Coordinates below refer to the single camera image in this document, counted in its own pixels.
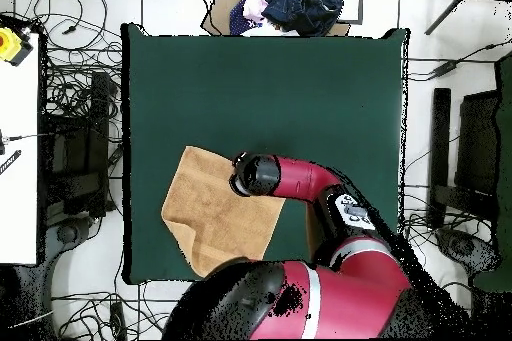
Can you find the tan terry towel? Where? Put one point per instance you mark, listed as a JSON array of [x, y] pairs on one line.
[[216, 213]]

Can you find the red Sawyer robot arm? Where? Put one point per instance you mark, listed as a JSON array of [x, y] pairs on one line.
[[304, 177]]

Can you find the cardboard laundry box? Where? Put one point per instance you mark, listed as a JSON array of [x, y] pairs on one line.
[[224, 1]]

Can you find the dark green table cloth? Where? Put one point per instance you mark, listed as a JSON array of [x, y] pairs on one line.
[[320, 77]]

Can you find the blue dotted garment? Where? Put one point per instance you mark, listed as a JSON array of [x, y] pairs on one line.
[[238, 19]]

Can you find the black equipment stand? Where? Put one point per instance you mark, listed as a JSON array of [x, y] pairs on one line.
[[98, 137]]

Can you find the dark blue jeans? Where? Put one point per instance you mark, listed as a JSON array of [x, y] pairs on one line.
[[312, 5]]

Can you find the gray chair base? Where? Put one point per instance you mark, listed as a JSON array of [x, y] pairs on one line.
[[66, 233], [460, 245]]

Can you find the white side table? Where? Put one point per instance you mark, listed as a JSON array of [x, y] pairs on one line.
[[18, 157]]

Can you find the black striped strip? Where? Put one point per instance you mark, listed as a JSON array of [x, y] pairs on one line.
[[10, 162]]

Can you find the dark green draped cloth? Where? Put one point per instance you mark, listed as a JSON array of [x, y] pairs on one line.
[[504, 157]]

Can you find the yellow emergency stop button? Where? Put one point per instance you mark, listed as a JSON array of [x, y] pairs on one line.
[[8, 43]]

